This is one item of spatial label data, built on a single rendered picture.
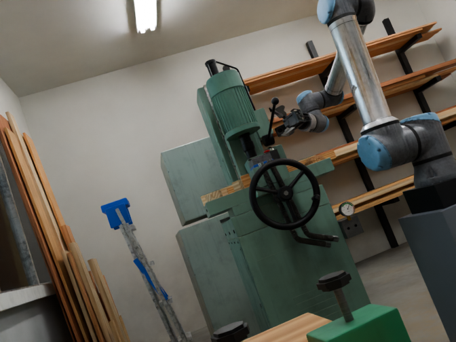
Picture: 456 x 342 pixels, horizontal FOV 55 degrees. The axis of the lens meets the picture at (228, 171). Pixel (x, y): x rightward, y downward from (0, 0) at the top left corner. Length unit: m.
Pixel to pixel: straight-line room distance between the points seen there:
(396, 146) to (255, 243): 0.70
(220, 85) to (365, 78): 0.69
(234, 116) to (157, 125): 2.54
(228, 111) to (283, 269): 0.77
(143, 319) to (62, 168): 1.63
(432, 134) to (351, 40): 0.47
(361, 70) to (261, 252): 0.85
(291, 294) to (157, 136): 2.91
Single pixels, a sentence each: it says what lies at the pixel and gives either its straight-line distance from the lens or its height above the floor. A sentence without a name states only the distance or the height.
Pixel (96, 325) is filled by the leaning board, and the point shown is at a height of 0.50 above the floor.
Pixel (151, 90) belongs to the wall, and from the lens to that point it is 4.70.
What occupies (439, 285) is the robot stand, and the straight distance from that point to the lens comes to 1.96.
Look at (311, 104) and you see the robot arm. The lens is 2.27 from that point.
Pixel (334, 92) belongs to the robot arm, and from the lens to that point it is 2.30.
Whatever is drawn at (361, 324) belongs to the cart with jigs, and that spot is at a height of 0.58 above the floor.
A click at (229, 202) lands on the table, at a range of 1.92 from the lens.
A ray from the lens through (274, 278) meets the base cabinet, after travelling 1.94.
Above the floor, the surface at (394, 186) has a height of 0.60.
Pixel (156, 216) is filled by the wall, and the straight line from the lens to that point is 4.39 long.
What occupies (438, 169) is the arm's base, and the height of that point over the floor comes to 0.69.
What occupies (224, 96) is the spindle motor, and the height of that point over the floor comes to 1.35.
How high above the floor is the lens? 0.74
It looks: 8 degrees up
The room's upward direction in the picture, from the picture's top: 21 degrees counter-clockwise
